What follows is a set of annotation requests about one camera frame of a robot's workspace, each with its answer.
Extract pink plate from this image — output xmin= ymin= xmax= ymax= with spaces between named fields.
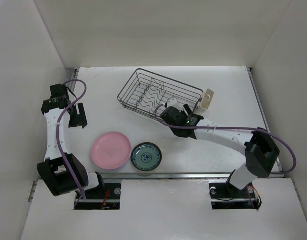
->
xmin=90 ymin=131 xmax=132 ymax=171

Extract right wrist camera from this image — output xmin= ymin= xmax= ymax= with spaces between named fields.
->
xmin=165 ymin=97 xmax=182 ymax=111

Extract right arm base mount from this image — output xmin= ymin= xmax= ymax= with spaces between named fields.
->
xmin=209 ymin=181 xmax=263 ymax=211

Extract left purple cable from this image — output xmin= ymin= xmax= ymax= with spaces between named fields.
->
xmin=57 ymin=79 xmax=89 ymax=208

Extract green patterned plate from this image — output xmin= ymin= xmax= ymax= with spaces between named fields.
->
xmin=130 ymin=142 xmax=163 ymax=172

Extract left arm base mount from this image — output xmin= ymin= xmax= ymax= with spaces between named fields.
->
xmin=74 ymin=172 xmax=122 ymax=211

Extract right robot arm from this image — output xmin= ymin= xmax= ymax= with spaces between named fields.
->
xmin=160 ymin=106 xmax=280 ymax=197

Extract aluminium front rail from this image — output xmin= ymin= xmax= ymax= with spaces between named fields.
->
xmin=100 ymin=171 xmax=286 ymax=181

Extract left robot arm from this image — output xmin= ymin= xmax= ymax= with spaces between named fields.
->
xmin=37 ymin=84 xmax=106 ymax=200

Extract beige cutlery holder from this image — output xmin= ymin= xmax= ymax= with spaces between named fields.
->
xmin=199 ymin=88 xmax=215 ymax=113

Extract black wire dish rack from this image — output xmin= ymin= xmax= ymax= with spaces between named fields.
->
xmin=117 ymin=68 xmax=204 ymax=119

